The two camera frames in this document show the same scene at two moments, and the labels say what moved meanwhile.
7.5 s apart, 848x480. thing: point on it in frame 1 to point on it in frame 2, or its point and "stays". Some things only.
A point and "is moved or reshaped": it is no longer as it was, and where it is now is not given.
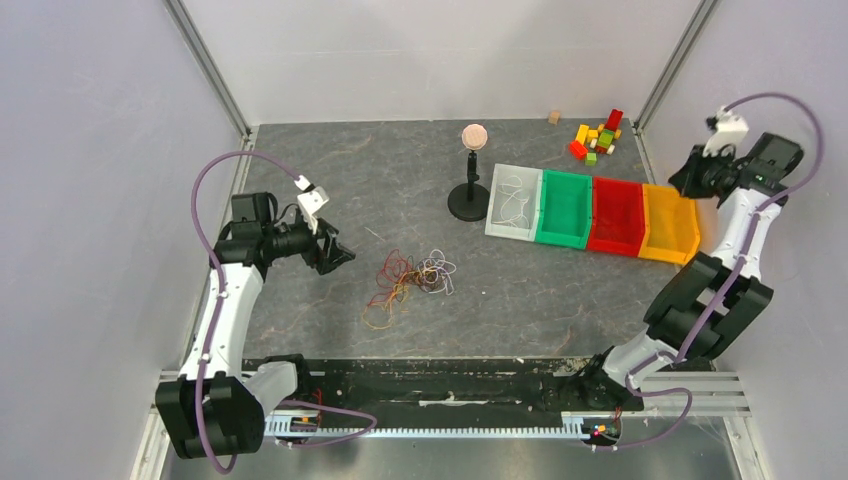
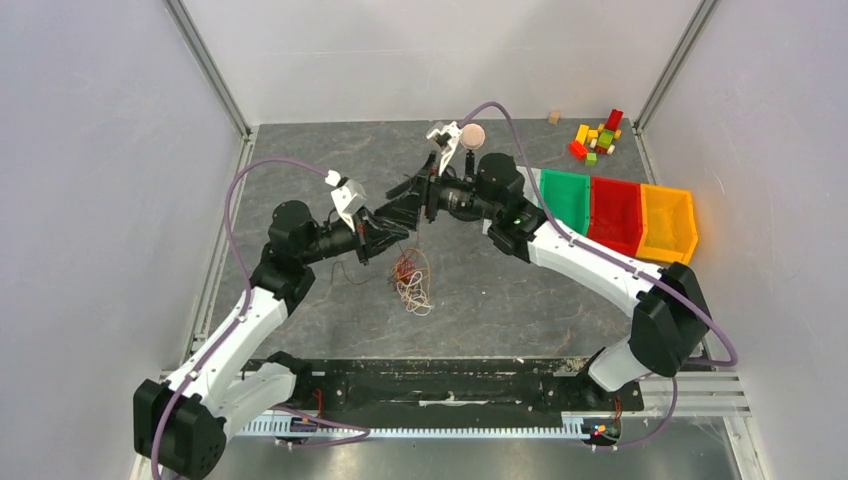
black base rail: [366, 385] stays
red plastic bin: [618, 217] stays
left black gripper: [332, 255] to [372, 235]
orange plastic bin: [672, 229] stays
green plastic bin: [565, 209] stays
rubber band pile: [431, 274] is moved or reshaped
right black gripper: [698, 177] to [429, 195]
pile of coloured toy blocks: [589, 142] stays
